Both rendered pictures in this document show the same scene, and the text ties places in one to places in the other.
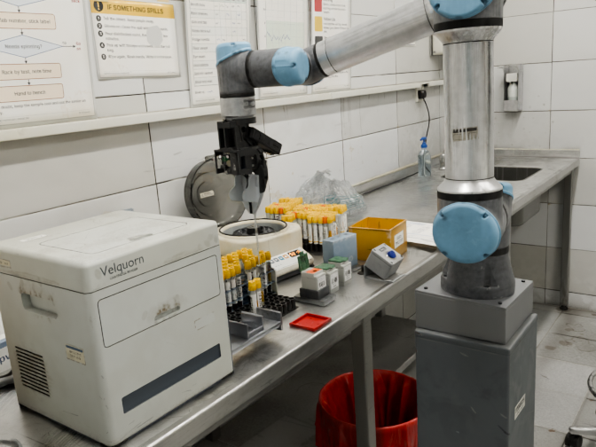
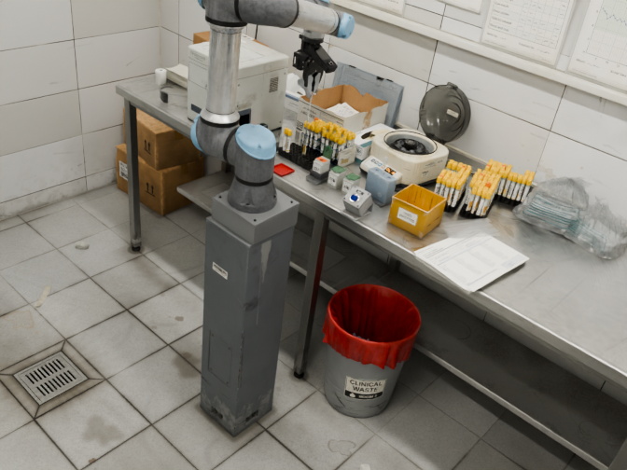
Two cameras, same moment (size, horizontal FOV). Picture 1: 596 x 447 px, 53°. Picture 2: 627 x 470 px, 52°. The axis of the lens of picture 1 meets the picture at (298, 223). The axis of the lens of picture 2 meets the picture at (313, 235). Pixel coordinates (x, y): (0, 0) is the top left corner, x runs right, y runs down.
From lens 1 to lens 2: 2.58 m
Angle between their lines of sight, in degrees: 83
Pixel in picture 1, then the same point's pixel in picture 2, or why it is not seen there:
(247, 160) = (299, 62)
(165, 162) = (440, 72)
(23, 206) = (348, 46)
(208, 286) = not seen: hidden behind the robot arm
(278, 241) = (385, 153)
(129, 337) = (196, 84)
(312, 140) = not seen: outside the picture
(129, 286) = (199, 65)
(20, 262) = not seen: hidden behind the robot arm
